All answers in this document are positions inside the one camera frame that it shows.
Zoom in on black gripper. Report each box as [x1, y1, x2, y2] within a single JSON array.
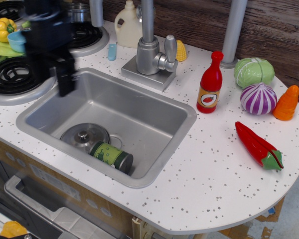
[[23, 12, 76, 97]]

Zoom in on red sauce bottle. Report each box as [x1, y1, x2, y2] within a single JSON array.
[[196, 51, 224, 114]]

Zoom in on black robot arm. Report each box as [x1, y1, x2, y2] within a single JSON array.
[[23, 0, 76, 97]]

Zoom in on grey toy sink basin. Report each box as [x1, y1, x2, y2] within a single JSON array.
[[16, 68, 196, 188]]

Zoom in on black rear right burner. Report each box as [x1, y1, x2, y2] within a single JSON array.
[[68, 22, 109, 58]]

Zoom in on black burner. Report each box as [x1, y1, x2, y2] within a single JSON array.
[[0, 0, 25, 21], [0, 56, 56, 106], [68, 22, 109, 58]]

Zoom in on light blue small block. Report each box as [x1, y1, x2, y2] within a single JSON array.
[[108, 43, 117, 61]]

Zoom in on black front left burner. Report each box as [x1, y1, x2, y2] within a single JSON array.
[[0, 56, 56, 106]]

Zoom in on light blue toy bowl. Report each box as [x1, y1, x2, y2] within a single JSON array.
[[7, 31, 26, 53]]

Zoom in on steel cooking pot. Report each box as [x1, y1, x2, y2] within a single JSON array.
[[65, 2, 91, 23]]

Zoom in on grey left support pole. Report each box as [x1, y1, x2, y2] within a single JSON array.
[[89, 0, 104, 27]]

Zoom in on grey support pole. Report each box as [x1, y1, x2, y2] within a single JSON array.
[[220, 0, 248, 69], [89, 0, 104, 27]]

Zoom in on green toy pea pod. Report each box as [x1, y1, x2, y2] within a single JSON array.
[[0, 42, 23, 57]]

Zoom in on steel pot lid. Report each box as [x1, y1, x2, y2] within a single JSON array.
[[60, 123, 110, 153]]

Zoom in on cream toy detergent jug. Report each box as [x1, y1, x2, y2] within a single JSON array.
[[114, 0, 143, 48]]

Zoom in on yellow toy bell pepper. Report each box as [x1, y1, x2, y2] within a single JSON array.
[[0, 17, 17, 43]]

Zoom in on black rear left burner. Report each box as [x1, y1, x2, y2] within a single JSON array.
[[0, 0, 25, 21]]

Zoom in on silver toy faucet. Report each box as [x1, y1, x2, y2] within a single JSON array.
[[121, 0, 178, 91]]

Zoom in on green label tin can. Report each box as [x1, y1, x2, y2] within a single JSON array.
[[89, 141, 134, 174]]

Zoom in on yellow toy corn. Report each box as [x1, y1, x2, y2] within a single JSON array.
[[176, 40, 187, 62]]

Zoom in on yellow object bottom left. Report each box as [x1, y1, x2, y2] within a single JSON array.
[[0, 221, 27, 239]]

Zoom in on grey right support pole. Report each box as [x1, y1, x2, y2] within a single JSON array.
[[220, 0, 248, 69]]

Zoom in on green toy cabbage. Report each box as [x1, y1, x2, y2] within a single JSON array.
[[234, 57, 275, 89]]

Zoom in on purple toy onion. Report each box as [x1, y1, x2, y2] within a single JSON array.
[[240, 83, 278, 115]]

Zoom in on red toy chili pepper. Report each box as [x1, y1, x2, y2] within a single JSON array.
[[235, 121, 284, 170]]

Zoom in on orange toy carrot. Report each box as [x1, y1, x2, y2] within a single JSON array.
[[273, 85, 299, 121]]

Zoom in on grey oven door handle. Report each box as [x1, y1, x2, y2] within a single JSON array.
[[4, 176, 114, 239]]

